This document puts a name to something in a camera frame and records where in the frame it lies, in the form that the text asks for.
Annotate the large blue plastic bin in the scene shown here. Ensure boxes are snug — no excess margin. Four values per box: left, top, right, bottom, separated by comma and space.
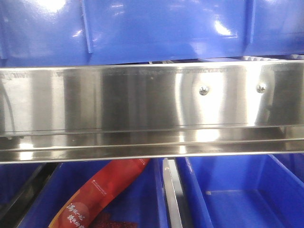
0, 0, 304, 67

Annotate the blue bin with snack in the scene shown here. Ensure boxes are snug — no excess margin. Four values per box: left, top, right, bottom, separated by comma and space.
19, 159, 169, 228

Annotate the empty blue bin right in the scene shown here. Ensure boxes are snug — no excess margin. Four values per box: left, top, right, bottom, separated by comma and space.
176, 155, 304, 228

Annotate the blue bin lower left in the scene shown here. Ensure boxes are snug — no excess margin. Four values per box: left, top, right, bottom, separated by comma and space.
0, 163, 43, 206

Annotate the round steel rivet left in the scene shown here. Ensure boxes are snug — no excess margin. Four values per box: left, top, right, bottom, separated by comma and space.
199, 85, 209, 96

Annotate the round steel rivet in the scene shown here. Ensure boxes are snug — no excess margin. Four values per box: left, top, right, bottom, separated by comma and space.
256, 83, 266, 94
199, 85, 209, 96

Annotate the steel divider strip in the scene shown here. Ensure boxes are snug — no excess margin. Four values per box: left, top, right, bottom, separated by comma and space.
162, 158, 183, 228

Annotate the red snack package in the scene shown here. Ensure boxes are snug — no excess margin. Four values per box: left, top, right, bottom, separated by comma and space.
48, 159, 150, 228

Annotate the round steel rivet right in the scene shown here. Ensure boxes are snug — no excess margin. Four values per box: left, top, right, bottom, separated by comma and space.
256, 83, 266, 94

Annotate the black divider bar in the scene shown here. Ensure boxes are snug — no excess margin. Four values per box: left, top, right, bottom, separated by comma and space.
0, 163, 58, 228

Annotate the stainless steel shelf rail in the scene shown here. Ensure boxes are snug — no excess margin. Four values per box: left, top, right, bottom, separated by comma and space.
0, 60, 304, 163

